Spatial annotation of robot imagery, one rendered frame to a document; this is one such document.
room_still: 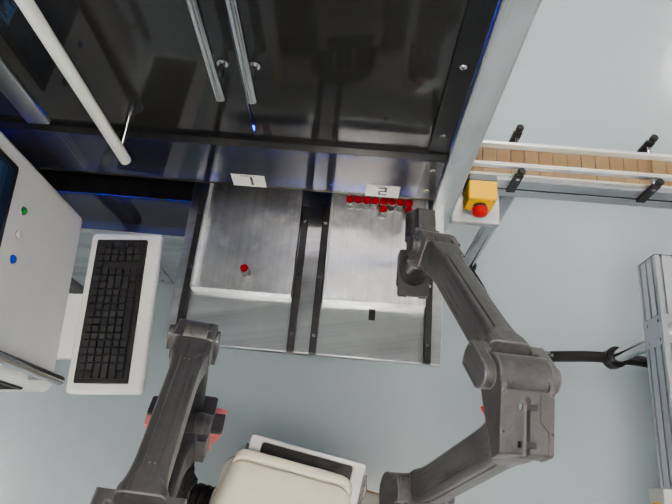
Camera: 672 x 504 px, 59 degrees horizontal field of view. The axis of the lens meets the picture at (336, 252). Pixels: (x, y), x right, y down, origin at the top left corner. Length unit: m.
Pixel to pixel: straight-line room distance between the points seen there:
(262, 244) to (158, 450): 0.87
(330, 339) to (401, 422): 0.93
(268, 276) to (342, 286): 0.20
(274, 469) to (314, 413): 1.35
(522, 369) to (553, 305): 1.83
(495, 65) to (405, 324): 0.71
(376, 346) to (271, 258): 0.36
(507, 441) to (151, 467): 0.44
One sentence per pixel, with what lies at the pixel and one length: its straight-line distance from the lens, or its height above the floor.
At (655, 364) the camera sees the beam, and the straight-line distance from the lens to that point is 2.16.
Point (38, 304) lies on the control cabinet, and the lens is 1.63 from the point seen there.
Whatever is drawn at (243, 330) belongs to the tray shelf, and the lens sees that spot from 1.54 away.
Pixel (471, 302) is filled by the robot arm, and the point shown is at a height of 1.51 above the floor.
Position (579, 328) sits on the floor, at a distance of 2.63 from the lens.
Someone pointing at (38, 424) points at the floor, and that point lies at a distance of 2.63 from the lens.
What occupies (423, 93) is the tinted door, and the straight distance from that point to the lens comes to 1.19.
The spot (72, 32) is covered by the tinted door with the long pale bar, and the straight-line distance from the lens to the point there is 1.24.
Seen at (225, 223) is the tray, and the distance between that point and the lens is 1.65.
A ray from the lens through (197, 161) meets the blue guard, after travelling 1.50.
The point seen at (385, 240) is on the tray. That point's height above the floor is 0.88.
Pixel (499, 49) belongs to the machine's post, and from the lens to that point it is 1.09.
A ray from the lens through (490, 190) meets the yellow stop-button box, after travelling 1.55.
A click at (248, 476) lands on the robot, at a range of 1.02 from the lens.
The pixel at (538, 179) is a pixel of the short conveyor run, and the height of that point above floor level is 0.93.
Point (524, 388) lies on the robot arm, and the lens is 0.80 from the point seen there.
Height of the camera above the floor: 2.36
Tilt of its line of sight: 68 degrees down
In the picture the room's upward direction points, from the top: straight up
